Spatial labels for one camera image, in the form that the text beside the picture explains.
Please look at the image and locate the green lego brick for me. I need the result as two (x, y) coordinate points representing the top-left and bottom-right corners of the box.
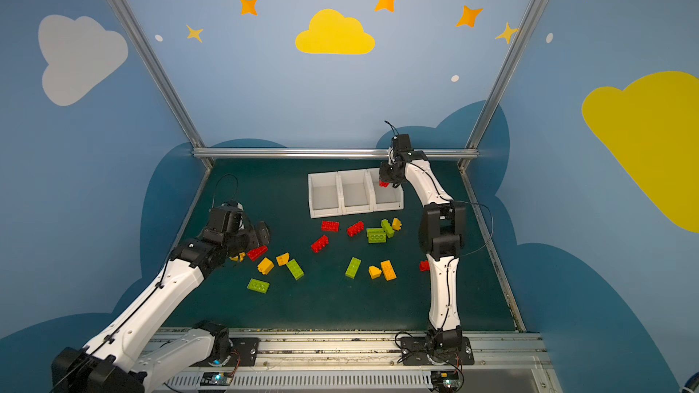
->
(380, 219), (395, 238)
(287, 259), (305, 280)
(345, 258), (362, 279)
(247, 278), (270, 294)
(366, 229), (388, 244)

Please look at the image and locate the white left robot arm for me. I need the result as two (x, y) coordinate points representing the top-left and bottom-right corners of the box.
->
(51, 200), (271, 392)

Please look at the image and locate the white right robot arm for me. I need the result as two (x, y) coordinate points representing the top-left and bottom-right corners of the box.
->
(380, 134), (466, 354)

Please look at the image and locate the yellow sloped lego brick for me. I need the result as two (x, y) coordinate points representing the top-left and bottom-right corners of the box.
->
(369, 266), (382, 279)
(391, 218), (402, 231)
(276, 253), (291, 267)

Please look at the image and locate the white middle bin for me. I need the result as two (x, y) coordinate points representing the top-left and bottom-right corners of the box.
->
(339, 169), (373, 216)

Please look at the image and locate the green flat lego brick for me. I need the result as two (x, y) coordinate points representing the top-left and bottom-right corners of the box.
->
(247, 278), (270, 294)

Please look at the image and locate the white left bin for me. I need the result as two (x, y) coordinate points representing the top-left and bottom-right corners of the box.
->
(308, 171), (342, 218)

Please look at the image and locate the yellow flat lego brick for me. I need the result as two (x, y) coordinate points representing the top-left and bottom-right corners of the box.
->
(380, 260), (397, 281)

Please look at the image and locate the left controller board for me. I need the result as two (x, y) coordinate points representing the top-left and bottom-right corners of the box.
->
(200, 372), (234, 388)

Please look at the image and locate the controller board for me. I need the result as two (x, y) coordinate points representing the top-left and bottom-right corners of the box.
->
(200, 372), (234, 388)
(430, 371), (463, 393)

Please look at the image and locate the right controller board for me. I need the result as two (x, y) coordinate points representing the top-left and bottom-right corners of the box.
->
(430, 371), (463, 393)

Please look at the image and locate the aluminium back rail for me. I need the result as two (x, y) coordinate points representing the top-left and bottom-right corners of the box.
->
(192, 147), (479, 160)

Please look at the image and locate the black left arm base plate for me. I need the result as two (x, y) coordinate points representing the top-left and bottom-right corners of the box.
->
(194, 337), (260, 369)

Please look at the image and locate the aluminium front rail base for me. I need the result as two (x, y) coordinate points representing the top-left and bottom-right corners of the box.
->
(142, 329), (562, 392)

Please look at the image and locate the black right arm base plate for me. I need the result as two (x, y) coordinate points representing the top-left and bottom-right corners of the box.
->
(397, 335), (475, 367)

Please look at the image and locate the aluminium left corner post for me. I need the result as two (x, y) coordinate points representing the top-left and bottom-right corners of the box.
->
(107, 0), (206, 150)

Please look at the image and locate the aluminium corner post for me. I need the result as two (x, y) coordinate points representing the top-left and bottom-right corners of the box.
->
(458, 0), (550, 175)
(107, 0), (206, 150)

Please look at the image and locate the aluminium right corner post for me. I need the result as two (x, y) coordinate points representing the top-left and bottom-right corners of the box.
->
(458, 0), (550, 175)

